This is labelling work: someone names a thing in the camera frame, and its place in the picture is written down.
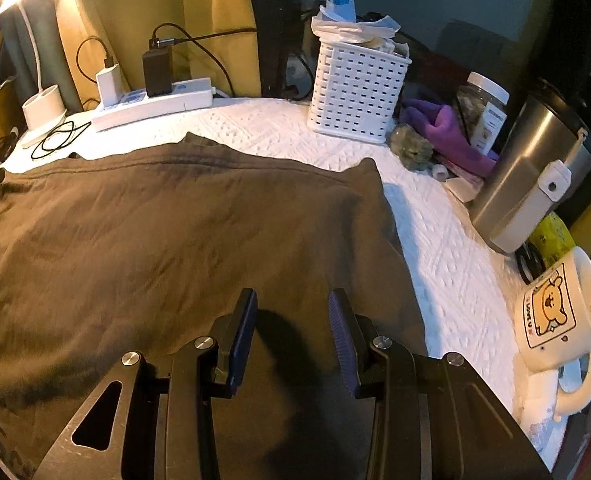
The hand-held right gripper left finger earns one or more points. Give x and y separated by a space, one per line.
240 340

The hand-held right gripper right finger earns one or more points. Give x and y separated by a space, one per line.
343 345

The brown printed t-shirt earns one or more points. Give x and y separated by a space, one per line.
175 240

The black earphones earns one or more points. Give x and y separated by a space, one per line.
3 147

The white desk lamp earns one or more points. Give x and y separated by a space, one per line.
43 107

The grey curtain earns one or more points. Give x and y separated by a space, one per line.
18 55

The white charger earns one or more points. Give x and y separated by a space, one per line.
108 85

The white power strip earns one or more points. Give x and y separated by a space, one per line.
150 107

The black charger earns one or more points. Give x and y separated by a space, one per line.
156 72

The grey green plush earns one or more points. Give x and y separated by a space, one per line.
410 147

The white bear print mug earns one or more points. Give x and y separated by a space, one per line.
555 320

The steel tumbler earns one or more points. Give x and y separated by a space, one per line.
515 185

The yellow packet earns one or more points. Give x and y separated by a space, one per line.
553 237

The purple cloth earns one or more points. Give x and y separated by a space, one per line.
445 130

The white plastic basket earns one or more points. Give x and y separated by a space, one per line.
355 95

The white lid jar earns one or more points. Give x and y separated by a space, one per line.
490 120

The white plastic bag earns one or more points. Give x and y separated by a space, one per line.
355 32

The blue white packet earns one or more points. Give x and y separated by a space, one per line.
339 7

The black window frame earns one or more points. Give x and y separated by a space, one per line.
275 20

